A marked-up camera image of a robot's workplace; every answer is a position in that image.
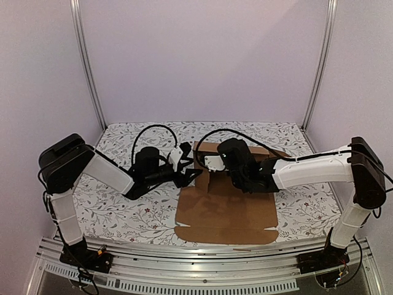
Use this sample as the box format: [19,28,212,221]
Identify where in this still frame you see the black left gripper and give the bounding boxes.
[146,163,202,189]

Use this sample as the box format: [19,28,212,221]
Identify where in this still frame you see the brown cardboard box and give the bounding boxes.
[173,140,291,246]

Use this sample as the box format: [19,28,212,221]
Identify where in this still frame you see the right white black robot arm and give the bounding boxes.
[204,137,392,273]

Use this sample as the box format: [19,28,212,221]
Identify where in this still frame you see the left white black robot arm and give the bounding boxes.
[37,133,202,268]

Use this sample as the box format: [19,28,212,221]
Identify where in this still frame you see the white floral table cloth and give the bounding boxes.
[73,122,341,246]

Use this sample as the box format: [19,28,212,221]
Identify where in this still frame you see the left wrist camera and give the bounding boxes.
[168,142,193,171]

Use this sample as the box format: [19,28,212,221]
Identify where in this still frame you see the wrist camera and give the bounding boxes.
[168,142,193,171]
[204,155,227,172]

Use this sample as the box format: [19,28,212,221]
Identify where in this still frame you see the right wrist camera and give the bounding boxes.
[204,155,227,172]

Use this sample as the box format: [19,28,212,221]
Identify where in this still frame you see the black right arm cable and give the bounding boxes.
[196,128,351,168]

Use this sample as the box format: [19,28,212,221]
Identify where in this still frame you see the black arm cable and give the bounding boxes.
[130,123,181,173]
[196,128,351,168]

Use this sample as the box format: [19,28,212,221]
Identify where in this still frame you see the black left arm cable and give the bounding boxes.
[130,123,181,173]

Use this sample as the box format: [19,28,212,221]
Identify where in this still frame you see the aluminium front rail frame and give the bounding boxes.
[26,235,384,295]

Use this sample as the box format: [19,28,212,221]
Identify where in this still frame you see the right aluminium corner post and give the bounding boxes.
[301,0,338,133]

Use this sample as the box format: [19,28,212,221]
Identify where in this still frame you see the aluminium corner post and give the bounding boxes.
[301,0,338,133]
[70,0,107,131]

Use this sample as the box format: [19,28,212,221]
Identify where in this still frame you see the left aluminium corner post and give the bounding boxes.
[70,0,107,131]

